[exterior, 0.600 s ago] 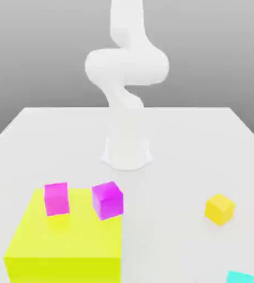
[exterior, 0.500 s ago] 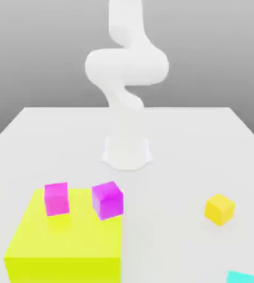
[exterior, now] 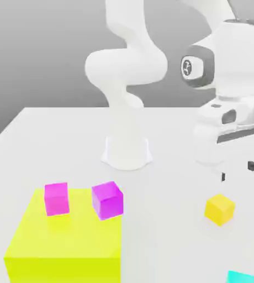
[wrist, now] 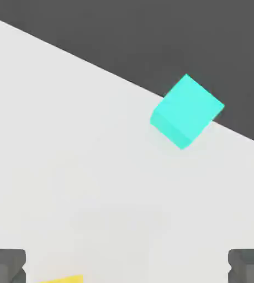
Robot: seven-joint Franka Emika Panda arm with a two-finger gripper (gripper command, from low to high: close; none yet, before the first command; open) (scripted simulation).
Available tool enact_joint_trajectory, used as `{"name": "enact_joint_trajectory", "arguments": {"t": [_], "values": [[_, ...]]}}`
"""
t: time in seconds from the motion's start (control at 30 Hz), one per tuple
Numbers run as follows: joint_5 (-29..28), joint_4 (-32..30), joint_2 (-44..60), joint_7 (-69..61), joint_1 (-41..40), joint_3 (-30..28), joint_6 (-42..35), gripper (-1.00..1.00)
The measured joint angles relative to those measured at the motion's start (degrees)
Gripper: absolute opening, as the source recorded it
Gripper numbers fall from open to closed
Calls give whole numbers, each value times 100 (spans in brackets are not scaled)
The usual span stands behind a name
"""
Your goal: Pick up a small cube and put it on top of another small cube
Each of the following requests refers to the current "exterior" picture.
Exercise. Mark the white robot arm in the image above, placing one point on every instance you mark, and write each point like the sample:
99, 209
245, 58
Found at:
127, 66

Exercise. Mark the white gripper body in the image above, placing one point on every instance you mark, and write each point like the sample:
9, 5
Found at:
206, 146

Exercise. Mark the small purple cube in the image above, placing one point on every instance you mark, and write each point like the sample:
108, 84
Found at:
108, 202

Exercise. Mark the small yellow cube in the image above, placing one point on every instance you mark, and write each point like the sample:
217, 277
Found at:
219, 210

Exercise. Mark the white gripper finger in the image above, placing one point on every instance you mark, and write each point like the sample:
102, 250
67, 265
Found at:
252, 165
222, 176

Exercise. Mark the small magenta cube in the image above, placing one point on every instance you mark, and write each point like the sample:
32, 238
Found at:
56, 199

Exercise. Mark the large yellow box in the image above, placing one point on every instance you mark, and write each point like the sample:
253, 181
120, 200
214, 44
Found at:
63, 247

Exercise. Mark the small cyan cube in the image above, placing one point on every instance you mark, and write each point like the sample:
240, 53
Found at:
240, 278

